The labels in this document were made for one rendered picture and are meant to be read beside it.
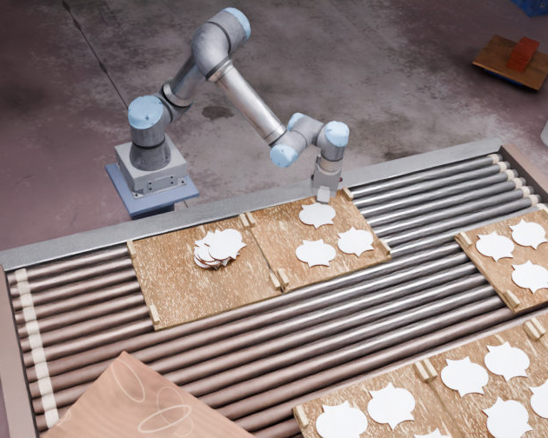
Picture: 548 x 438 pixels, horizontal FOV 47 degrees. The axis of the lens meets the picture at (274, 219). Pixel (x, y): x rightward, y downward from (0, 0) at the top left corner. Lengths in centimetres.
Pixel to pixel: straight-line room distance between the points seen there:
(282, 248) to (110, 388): 76
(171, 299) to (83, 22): 333
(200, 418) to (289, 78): 321
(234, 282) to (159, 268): 24
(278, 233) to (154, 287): 47
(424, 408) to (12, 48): 375
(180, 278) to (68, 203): 164
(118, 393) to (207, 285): 49
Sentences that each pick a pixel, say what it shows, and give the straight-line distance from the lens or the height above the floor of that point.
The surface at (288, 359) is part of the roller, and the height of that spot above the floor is 92.
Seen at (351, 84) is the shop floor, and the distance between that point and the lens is 457.
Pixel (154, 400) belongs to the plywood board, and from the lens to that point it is 168.
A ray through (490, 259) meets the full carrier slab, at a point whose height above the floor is 94.
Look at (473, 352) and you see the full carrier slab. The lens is 205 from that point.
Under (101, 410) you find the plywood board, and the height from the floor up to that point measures 104.
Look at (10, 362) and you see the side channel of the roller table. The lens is 190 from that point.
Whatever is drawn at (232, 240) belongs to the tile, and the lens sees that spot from 203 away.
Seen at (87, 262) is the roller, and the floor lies 91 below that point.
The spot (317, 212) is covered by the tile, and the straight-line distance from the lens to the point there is 223.
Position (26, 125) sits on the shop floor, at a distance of 409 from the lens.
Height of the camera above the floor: 255
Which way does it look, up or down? 47 degrees down
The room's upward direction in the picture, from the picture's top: 9 degrees clockwise
